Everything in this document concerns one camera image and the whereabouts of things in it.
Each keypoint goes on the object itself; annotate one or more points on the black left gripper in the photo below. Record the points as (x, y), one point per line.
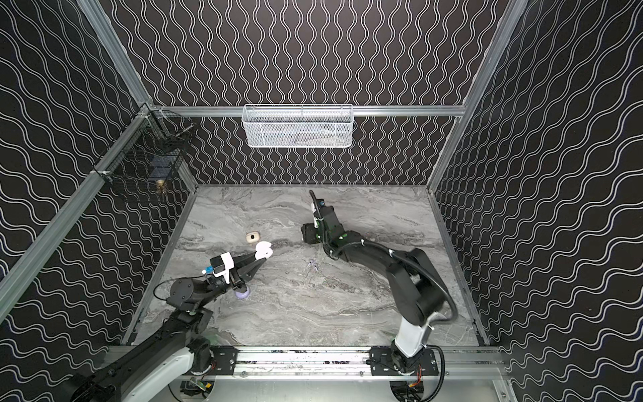
(238, 274)

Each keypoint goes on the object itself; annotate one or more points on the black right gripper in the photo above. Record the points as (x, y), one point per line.
(311, 233)

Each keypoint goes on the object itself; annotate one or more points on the white round disc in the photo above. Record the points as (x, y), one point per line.
(263, 250)

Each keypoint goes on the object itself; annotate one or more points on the cream earbud charging case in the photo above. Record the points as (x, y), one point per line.
(253, 237)

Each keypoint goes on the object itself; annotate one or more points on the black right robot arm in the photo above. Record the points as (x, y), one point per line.
(421, 296)

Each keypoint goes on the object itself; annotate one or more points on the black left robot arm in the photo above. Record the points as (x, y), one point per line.
(179, 346)

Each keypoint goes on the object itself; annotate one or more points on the purple round disc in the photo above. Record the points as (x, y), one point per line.
(241, 295)

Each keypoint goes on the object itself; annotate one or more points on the small brass object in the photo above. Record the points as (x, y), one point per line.
(161, 187)

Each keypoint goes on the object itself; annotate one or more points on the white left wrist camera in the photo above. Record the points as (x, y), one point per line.
(220, 267)

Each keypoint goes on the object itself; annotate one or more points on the white wire mesh basket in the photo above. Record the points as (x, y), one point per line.
(298, 125)

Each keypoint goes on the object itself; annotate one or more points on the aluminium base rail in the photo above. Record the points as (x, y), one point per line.
(353, 363)

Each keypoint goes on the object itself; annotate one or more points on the black wire basket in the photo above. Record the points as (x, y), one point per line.
(156, 151)

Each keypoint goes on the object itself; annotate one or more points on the aluminium corner frame post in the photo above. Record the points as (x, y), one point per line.
(110, 41)

